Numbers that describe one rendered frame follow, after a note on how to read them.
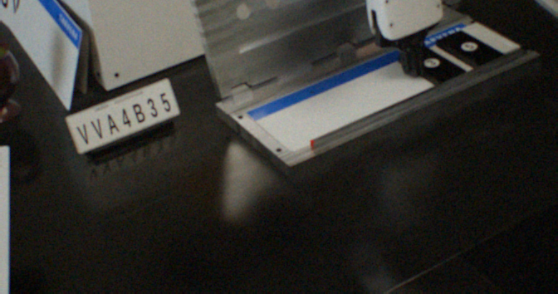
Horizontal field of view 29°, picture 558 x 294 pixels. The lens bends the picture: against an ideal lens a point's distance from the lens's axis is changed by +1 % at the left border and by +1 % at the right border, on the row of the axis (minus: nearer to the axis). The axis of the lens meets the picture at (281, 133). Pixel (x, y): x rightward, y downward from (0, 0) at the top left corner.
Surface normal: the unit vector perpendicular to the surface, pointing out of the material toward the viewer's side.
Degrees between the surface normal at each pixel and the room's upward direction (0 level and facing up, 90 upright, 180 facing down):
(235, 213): 0
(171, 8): 90
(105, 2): 90
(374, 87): 0
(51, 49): 69
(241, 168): 0
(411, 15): 77
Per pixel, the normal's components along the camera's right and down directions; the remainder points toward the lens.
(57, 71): -0.86, 0.01
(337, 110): -0.10, -0.82
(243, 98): 0.52, 0.44
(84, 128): 0.44, 0.04
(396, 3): 0.42, 0.26
